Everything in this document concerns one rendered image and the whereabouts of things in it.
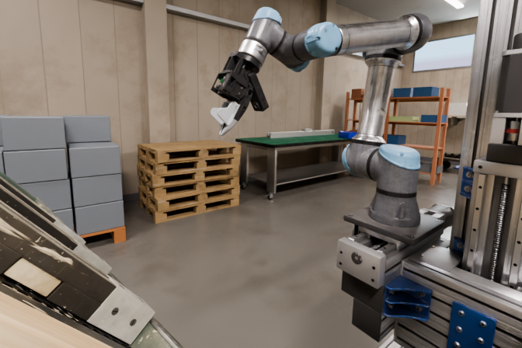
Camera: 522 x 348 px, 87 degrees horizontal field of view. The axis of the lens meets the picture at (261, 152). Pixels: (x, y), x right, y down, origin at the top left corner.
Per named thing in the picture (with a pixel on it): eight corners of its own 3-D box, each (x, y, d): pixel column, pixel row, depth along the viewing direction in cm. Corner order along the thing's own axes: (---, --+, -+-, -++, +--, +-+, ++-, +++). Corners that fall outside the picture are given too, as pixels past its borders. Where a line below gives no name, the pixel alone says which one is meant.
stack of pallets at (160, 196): (214, 190, 476) (214, 139, 463) (241, 204, 408) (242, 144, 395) (136, 204, 399) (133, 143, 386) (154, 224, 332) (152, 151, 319)
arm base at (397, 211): (383, 207, 99) (385, 179, 98) (428, 220, 88) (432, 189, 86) (359, 215, 90) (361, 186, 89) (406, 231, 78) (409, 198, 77)
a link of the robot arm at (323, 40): (453, 44, 82) (319, 65, 63) (419, 51, 92) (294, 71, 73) (453, 2, 79) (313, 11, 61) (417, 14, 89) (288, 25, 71)
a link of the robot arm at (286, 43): (312, 71, 76) (282, 48, 71) (291, 75, 86) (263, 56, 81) (325, 46, 76) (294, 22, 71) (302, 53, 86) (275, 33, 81)
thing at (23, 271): (46, 297, 45) (62, 281, 47) (1, 273, 41) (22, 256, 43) (42, 290, 47) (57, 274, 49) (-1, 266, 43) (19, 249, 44)
